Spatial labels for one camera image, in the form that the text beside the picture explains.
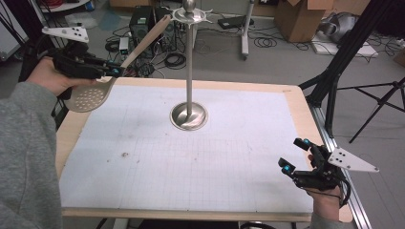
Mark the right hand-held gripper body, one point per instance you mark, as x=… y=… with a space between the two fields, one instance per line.
x=328 y=171

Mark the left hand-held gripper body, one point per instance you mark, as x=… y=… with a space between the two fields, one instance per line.
x=76 y=63

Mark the metal utensil stand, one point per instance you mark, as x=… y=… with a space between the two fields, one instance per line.
x=189 y=63

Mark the person's right hand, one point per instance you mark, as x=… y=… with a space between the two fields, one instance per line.
x=326 y=203

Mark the person's left hand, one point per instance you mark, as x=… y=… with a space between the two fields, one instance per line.
x=47 y=79

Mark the grey power adapter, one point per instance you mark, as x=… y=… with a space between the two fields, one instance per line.
x=124 y=44

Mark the black computer tower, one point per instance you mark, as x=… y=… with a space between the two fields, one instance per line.
x=164 y=35
x=140 y=25

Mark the black tripod stand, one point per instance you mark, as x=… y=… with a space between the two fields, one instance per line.
x=379 y=98

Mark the white grid mat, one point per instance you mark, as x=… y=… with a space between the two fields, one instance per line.
x=191 y=165

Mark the large open cardboard box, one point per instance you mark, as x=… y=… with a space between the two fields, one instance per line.
x=299 y=22

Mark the grey bag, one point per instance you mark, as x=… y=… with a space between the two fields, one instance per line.
x=339 y=27

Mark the flat black box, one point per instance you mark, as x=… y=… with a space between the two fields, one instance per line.
x=234 y=21

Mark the silver aluminium rail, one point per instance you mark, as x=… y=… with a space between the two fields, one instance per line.
x=344 y=178

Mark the black metal frame post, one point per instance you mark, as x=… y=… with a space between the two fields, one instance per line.
x=347 y=47

